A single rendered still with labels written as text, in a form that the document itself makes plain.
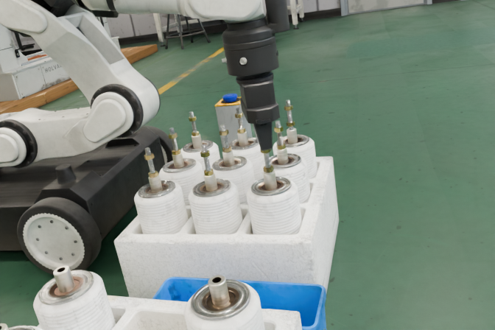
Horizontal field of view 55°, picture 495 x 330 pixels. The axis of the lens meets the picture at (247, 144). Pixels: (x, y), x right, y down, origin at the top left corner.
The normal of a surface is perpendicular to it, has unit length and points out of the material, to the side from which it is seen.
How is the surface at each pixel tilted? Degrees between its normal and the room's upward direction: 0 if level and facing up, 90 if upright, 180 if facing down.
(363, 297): 0
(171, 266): 90
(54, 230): 90
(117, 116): 90
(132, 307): 0
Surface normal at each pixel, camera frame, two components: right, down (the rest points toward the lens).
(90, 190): 0.58, -0.70
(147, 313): -0.30, 0.36
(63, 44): 0.01, 0.68
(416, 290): -0.15, -0.93
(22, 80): 0.96, -0.07
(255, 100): 0.13, 0.32
